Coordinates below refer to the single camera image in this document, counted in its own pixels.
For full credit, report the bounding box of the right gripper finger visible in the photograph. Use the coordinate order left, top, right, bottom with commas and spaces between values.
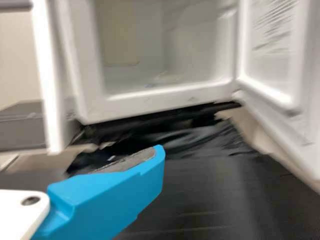
29, 144, 166, 240

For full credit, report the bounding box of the white incubator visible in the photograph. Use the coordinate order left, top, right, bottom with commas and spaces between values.
49, 0, 251, 126

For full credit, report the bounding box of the incubator door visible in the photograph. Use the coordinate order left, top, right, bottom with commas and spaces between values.
233, 0, 320, 195

